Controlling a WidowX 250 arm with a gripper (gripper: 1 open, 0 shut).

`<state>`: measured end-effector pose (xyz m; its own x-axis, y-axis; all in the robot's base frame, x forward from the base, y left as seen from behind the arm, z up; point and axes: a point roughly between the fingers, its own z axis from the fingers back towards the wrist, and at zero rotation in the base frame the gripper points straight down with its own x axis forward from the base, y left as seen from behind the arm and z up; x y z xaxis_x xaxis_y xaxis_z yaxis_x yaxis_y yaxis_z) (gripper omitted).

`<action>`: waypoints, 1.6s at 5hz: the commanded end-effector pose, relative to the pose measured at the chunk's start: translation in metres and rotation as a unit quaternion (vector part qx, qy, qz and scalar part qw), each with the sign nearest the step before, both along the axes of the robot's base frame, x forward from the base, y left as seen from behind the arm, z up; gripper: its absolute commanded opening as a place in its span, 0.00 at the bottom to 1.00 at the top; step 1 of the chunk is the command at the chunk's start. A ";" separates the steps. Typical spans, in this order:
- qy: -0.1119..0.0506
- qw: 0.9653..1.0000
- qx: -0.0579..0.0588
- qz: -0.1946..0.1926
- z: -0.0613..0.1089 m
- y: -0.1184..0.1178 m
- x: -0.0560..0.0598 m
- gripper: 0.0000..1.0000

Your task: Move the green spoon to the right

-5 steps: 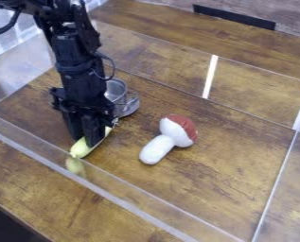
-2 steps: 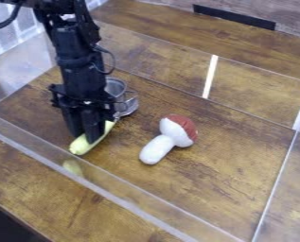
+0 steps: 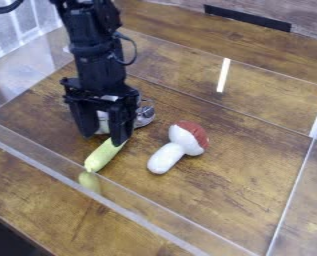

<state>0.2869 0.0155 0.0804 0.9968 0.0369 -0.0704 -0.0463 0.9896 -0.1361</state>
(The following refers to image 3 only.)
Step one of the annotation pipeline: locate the black bar on table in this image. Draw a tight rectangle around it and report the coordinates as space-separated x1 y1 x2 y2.
204 4 292 32

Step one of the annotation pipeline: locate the clear acrylic barrier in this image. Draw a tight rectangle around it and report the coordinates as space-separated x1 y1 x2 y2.
121 28 317 139
0 125 257 256

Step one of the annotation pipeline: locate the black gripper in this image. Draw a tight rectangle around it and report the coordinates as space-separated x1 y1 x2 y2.
61 77 141 147

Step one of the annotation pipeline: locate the light green plush spoon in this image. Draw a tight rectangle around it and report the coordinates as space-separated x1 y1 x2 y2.
83 139 125 172

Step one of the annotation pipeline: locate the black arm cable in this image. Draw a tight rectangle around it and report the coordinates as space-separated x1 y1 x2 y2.
0 0 139 67

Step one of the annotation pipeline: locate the clear acrylic back barrier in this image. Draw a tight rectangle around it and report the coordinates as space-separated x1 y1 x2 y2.
121 28 317 139

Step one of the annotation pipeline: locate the clear acrylic front barrier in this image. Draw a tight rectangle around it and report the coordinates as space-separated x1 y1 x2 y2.
0 125 257 256

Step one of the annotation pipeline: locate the small stainless steel pot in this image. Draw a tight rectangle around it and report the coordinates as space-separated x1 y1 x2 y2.
97 98 155 135

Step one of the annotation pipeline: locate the plush red cap mushroom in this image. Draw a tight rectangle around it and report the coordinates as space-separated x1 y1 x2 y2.
147 120 209 175

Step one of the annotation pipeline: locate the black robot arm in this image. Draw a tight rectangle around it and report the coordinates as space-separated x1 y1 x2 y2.
49 0 141 146

